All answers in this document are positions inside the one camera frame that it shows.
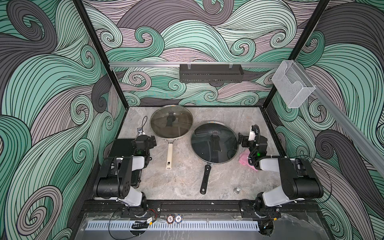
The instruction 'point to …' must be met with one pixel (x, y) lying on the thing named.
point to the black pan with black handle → (205, 177)
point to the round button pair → (171, 218)
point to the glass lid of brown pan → (171, 121)
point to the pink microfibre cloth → (243, 159)
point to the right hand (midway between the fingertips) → (245, 133)
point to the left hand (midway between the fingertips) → (143, 136)
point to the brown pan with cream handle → (170, 142)
